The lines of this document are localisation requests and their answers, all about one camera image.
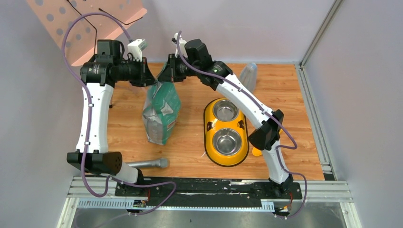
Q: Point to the grey microphone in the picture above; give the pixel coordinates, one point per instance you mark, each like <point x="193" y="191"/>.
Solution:
<point x="156" y="163"/>

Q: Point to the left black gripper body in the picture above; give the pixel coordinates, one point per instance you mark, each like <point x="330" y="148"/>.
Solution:
<point x="140" y="72"/>

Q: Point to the pink music stand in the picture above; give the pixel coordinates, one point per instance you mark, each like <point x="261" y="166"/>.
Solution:
<point x="58" y="15"/>

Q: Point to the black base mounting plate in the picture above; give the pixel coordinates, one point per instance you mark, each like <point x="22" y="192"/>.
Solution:
<point x="253" y="188"/>

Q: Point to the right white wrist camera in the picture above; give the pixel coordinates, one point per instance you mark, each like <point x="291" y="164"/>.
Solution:
<point x="181" y="47"/>

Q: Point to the clear plastic container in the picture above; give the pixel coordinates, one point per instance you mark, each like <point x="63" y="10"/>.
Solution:
<point x="248" y="76"/>

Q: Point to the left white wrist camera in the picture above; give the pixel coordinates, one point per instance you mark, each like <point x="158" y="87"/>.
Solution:
<point x="136" y="48"/>

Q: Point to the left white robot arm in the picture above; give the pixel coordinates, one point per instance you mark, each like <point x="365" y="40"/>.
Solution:
<point x="99" y="75"/>

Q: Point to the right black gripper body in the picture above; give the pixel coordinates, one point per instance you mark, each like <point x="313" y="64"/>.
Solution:
<point x="179" y="70"/>

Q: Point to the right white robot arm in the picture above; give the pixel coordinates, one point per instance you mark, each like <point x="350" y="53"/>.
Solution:
<point x="192" y="58"/>

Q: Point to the aluminium frame rail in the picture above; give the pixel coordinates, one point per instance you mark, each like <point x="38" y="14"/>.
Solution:
<point x="318" y="196"/>

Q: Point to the yellow plastic scoop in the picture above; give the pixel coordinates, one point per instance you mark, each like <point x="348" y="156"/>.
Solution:
<point x="256" y="152"/>

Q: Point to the yellow double bowl feeder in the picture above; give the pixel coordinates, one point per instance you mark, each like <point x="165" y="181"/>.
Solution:
<point x="225" y="133"/>

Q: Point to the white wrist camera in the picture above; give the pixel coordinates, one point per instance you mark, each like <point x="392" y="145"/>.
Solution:
<point x="136" y="48"/>
<point x="181" y="47"/>

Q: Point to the green pet food bag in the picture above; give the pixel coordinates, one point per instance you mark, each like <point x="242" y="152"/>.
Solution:
<point x="160" y="112"/>

